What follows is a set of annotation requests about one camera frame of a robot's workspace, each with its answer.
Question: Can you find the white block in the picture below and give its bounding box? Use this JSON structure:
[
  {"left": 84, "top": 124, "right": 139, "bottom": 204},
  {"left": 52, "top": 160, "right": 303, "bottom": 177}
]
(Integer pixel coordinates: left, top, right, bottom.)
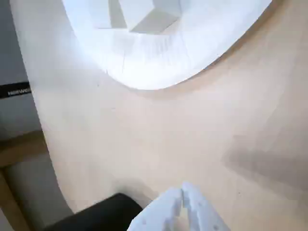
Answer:
[{"left": 128, "top": 0, "right": 181, "bottom": 34}]

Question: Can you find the black strip white text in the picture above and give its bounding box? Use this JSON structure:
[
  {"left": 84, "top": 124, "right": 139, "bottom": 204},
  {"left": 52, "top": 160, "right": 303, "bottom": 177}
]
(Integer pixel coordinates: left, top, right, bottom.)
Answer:
[{"left": 0, "top": 81, "right": 32, "bottom": 98}]

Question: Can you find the white paper plate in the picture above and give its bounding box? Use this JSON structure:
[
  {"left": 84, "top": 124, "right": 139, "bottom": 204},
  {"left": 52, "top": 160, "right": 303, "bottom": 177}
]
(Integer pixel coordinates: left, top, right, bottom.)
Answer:
[{"left": 61, "top": 0, "right": 274, "bottom": 91}]

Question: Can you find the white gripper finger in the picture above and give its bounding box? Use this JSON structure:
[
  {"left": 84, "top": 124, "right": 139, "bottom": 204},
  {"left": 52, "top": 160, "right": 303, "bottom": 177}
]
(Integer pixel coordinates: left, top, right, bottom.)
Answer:
[
  {"left": 180, "top": 181, "right": 229, "bottom": 231},
  {"left": 127, "top": 186, "right": 182, "bottom": 231}
]

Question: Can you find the wooden shelf frame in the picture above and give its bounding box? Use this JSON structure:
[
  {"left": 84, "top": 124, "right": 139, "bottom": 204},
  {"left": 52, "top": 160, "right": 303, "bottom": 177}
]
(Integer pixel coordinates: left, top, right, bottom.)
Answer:
[{"left": 0, "top": 129, "right": 50, "bottom": 231}]

